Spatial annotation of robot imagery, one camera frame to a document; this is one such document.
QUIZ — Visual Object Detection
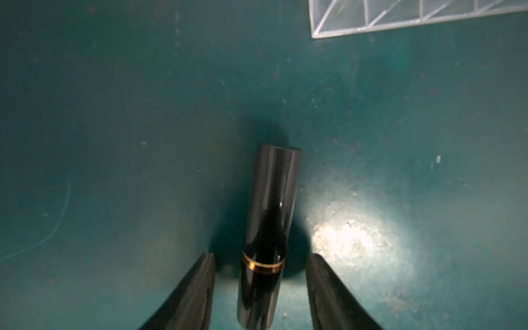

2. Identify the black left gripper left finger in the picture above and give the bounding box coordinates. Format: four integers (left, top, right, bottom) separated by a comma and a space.
140, 252, 215, 330

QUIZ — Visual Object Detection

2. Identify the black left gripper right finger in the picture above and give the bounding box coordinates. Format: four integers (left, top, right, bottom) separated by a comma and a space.
305, 253, 382, 330

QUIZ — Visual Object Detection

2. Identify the clear acrylic lipstick organizer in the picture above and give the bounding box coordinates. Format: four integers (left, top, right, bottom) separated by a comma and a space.
308, 0, 527, 39

